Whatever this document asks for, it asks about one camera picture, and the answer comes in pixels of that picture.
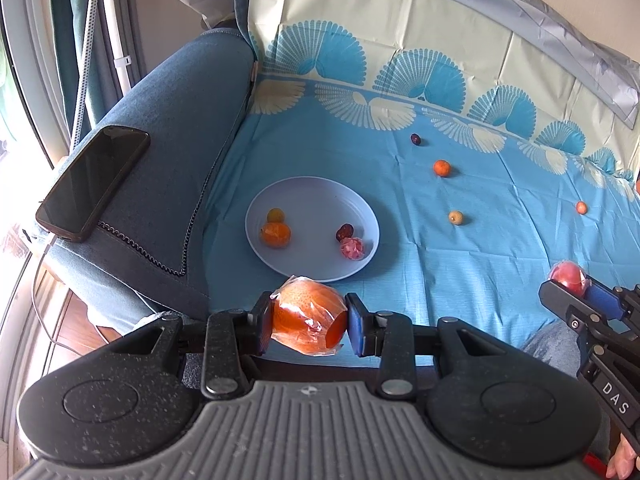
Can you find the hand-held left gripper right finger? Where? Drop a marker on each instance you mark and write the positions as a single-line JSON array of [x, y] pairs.
[[357, 325]]

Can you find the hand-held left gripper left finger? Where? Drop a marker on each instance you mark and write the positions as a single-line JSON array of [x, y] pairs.
[[222, 350]]

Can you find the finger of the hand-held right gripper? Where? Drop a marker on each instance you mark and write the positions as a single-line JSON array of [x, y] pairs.
[[562, 302], [605, 300]]

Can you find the plastic-wrapped red fruit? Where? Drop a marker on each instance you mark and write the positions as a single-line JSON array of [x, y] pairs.
[[352, 248], [567, 276]]

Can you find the plastic-wrapped orange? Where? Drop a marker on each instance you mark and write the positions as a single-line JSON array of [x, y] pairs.
[[308, 322], [275, 235]]

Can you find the dark red jujube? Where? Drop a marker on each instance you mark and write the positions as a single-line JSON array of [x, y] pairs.
[[344, 231]]

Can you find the light blue round plate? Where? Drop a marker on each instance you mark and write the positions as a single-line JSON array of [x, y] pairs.
[[312, 220]]

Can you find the yellow longan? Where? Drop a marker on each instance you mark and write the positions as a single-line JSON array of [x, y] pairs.
[[275, 215], [456, 217]]

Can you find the person's right hand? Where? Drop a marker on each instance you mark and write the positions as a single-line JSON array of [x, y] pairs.
[[622, 460]]

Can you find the person's leg in jeans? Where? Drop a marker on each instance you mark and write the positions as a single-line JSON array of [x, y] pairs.
[[552, 347]]

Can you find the small orange kumquat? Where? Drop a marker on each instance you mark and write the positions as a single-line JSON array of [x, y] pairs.
[[580, 207]]

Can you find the blue fan-print cloth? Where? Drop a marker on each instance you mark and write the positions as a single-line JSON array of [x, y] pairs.
[[380, 195]]

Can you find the bare orange mandarin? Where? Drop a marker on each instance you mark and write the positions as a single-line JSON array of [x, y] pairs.
[[442, 168]]

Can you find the dark red grape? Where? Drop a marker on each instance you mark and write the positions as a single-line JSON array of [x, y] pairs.
[[415, 139]]

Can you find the blue sofa armrest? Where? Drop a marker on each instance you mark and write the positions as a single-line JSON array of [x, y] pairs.
[[165, 150]]

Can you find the black smartphone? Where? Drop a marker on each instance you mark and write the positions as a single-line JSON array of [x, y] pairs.
[[92, 182]]

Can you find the silver grey plastic sheet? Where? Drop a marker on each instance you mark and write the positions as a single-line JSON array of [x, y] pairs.
[[550, 20]]

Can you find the white pole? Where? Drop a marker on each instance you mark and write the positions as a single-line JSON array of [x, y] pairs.
[[117, 30]]

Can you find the teal curtain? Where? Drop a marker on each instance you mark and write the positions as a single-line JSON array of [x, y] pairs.
[[65, 20]]

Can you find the white window frame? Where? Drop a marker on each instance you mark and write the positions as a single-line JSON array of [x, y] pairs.
[[27, 60]]

